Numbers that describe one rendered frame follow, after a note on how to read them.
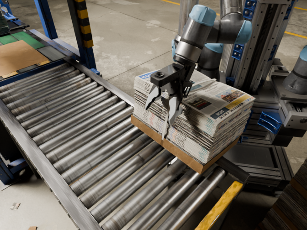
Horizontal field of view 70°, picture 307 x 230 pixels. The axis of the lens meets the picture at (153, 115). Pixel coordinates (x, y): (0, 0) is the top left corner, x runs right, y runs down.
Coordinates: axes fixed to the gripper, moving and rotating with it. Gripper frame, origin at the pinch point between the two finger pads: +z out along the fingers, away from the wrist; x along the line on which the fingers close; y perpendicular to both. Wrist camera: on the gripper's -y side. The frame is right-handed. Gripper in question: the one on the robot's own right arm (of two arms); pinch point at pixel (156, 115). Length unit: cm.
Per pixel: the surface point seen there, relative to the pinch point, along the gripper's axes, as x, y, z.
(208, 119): -14.5, 4.9, -6.4
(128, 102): 35.0, 23.8, 10.7
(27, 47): 138, 14, 15
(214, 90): -4.9, 22.3, -13.6
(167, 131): -0.4, 10.2, 6.2
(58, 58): 106, 21, 11
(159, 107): 5.3, 7.2, -0.9
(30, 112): 63, -9, 31
